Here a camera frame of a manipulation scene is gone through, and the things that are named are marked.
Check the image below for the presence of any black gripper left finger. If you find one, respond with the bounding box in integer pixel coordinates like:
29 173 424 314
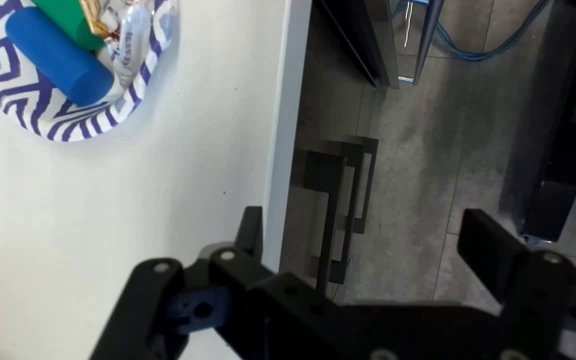
90 207 263 360

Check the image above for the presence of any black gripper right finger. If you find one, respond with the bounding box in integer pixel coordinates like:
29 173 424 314
458 208 576 332

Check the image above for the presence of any blue cylinder pod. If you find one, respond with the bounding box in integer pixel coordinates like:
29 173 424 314
4 6 113 107

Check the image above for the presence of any blue patterned paper plate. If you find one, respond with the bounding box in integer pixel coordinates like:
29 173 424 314
0 0 176 143

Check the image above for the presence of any green pod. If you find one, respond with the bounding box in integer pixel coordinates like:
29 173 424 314
32 0 103 53

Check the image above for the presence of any blue cable on floor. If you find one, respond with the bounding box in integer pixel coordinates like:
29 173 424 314
394 0 553 66

